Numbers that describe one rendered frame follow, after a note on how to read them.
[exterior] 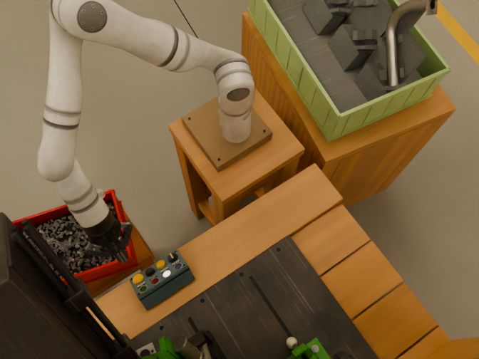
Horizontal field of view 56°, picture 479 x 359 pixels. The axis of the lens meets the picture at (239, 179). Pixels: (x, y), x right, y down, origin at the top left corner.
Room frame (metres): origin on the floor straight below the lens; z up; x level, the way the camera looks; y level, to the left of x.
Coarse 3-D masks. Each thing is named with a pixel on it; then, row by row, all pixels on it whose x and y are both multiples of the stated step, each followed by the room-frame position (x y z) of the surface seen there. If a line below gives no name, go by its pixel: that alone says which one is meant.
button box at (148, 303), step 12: (156, 264) 0.25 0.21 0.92; (168, 264) 0.24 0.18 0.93; (144, 276) 0.21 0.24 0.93; (156, 276) 0.21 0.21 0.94; (168, 276) 0.21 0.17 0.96; (180, 276) 0.21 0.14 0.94; (192, 276) 0.22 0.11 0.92; (156, 288) 0.18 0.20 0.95; (168, 288) 0.18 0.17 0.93; (144, 300) 0.15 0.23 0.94; (156, 300) 0.15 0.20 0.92
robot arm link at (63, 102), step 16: (64, 32) 0.57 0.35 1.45; (64, 48) 0.55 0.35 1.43; (80, 48) 0.57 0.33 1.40; (64, 64) 0.53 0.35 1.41; (80, 64) 0.55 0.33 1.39; (48, 80) 0.50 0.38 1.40; (64, 80) 0.50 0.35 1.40; (80, 80) 0.51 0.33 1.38; (48, 96) 0.47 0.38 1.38; (64, 96) 0.47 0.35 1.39; (80, 96) 0.48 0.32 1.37; (48, 112) 0.45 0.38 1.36; (64, 112) 0.45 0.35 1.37; (80, 112) 0.46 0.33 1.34
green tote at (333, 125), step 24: (264, 0) 1.15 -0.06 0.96; (264, 24) 1.12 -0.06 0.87; (288, 48) 0.98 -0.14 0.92; (432, 48) 0.98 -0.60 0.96; (288, 72) 0.96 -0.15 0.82; (312, 72) 0.86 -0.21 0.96; (432, 72) 0.93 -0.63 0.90; (312, 96) 0.82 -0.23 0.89; (384, 96) 0.79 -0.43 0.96; (408, 96) 0.84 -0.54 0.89; (336, 120) 0.71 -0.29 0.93; (360, 120) 0.76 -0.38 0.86
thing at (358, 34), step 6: (354, 0) 1.11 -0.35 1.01; (360, 0) 1.11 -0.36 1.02; (366, 0) 1.12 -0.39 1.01; (372, 0) 1.10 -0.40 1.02; (360, 6) 1.11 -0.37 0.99; (366, 6) 1.12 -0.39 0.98; (360, 30) 1.04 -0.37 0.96; (366, 30) 1.04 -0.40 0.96; (372, 30) 1.03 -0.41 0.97; (354, 36) 1.02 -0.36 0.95; (360, 36) 1.02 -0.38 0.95; (366, 36) 1.02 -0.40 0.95; (372, 36) 1.01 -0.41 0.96
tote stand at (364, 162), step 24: (264, 48) 1.08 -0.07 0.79; (264, 72) 1.05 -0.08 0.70; (264, 96) 1.03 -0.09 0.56; (288, 96) 0.88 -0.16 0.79; (432, 96) 0.91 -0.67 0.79; (288, 120) 0.86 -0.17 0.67; (312, 120) 0.79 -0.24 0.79; (384, 120) 0.80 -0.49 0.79; (408, 120) 0.80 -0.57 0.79; (432, 120) 0.82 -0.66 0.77; (312, 144) 0.71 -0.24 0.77; (336, 144) 0.70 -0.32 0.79; (360, 144) 0.71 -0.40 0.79; (384, 144) 0.74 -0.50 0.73; (408, 144) 0.81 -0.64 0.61; (336, 168) 0.67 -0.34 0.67; (360, 168) 0.72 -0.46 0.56; (384, 168) 0.79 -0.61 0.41; (360, 192) 0.77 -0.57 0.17
